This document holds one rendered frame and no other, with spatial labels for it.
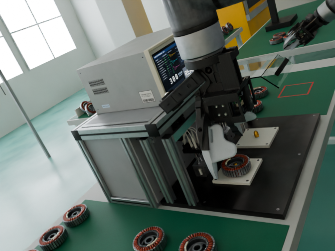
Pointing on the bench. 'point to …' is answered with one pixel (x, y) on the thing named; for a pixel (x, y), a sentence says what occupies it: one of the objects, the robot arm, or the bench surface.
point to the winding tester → (127, 74)
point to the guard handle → (281, 66)
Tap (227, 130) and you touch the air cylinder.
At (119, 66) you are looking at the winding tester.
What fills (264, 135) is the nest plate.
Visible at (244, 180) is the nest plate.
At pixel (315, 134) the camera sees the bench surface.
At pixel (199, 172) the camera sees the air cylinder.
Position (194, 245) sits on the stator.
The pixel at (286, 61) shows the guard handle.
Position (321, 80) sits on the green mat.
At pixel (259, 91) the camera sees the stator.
